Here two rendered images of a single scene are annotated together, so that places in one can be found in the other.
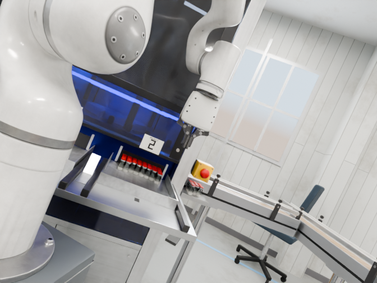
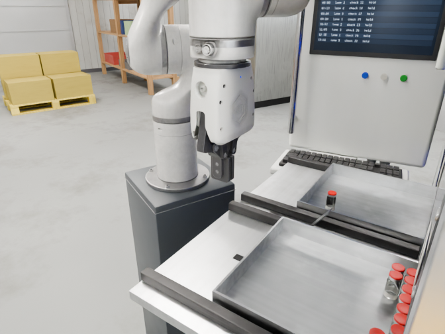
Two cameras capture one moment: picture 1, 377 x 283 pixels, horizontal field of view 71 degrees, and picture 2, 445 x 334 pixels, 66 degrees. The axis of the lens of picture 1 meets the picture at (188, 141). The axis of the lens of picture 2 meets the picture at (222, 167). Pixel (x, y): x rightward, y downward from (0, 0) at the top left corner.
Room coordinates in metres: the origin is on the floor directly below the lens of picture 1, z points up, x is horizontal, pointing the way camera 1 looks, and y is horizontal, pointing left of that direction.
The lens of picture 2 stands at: (1.16, -0.32, 1.32)
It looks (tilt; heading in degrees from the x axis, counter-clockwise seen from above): 25 degrees down; 136
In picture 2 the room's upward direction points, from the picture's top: straight up
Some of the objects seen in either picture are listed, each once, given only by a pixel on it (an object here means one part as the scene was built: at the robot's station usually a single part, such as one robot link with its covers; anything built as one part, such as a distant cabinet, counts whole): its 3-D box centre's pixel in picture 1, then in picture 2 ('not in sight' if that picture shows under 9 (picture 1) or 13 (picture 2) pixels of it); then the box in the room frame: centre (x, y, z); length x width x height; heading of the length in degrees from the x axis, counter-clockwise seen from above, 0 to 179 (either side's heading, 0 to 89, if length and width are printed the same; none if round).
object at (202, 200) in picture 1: (191, 194); not in sight; (1.20, -0.11, 0.87); 0.14 x 0.13 x 0.02; 12
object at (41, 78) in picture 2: not in sight; (45, 79); (-4.34, 1.33, 0.36); 1.19 x 0.85 x 0.71; 79
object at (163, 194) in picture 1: (139, 177); (342, 293); (0.99, 0.11, 0.90); 0.34 x 0.26 x 0.04; 12
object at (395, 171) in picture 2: not in sight; (339, 166); (0.64, 0.74, 0.82); 0.40 x 0.14 x 0.02; 20
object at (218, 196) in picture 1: (239, 197); not in sight; (1.35, -0.36, 0.92); 0.69 x 0.15 x 0.16; 102
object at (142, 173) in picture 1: (139, 169); (402, 314); (1.07, 0.13, 0.91); 0.18 x 0.02 x 0.05; 102
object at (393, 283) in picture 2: (127, 166); (393, 285); (1.04, 0.18, 0.91); 0.02 x 0.02 x 0.05
